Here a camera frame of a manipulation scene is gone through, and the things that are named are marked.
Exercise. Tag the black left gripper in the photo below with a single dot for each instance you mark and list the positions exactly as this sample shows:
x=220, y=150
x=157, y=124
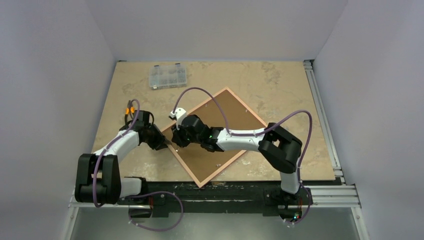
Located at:
x=160, y=142

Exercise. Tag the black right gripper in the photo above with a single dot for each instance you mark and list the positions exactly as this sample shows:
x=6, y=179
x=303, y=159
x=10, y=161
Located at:
x=180, y=136

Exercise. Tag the pink photo frame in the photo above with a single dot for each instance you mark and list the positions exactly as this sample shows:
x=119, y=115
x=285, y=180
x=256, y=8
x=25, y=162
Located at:
x=222, y=109

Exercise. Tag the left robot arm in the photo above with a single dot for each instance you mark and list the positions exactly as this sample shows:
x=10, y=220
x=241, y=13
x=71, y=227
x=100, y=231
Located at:
x=98, y=178

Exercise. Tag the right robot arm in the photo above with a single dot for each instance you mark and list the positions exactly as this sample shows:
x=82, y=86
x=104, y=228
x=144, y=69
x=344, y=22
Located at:
x=279, y=147

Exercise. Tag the orange black pliers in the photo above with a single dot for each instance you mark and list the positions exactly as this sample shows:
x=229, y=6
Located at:
x=130, y=111

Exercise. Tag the clear plastic screw organizer box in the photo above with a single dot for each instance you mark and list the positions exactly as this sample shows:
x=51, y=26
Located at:
x=167, y=76

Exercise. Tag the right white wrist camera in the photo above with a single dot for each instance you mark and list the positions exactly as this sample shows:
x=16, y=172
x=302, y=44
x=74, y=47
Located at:
x=178, y=115

